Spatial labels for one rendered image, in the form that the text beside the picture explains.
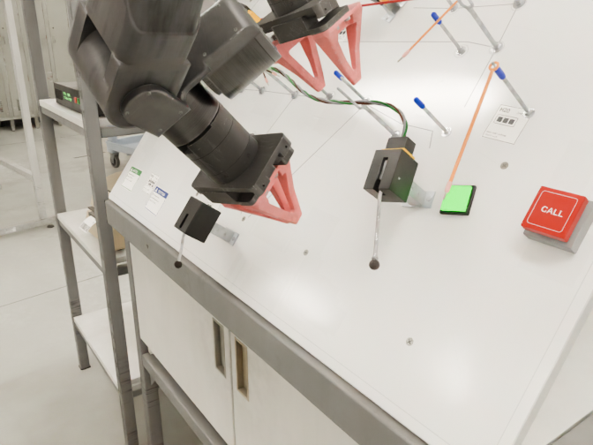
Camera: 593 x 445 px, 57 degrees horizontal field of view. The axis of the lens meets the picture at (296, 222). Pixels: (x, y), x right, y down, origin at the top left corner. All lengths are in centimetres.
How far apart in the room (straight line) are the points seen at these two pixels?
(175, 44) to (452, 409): 46
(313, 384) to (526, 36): 55
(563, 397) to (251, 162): 59
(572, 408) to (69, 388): 185
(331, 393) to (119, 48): 52
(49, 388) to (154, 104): 200
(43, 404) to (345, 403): 168
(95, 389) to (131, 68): 196
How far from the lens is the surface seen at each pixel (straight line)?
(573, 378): 95
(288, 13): 59
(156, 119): 44
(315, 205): 88
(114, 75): 40
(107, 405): 220
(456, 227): 71
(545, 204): 64
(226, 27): 46
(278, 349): 83
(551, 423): 85
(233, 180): 52
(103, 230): 160
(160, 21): 39
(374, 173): 70
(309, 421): 92
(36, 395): 234
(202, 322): 118
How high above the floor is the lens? 130
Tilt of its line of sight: 20 degrees down
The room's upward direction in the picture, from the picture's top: straight up
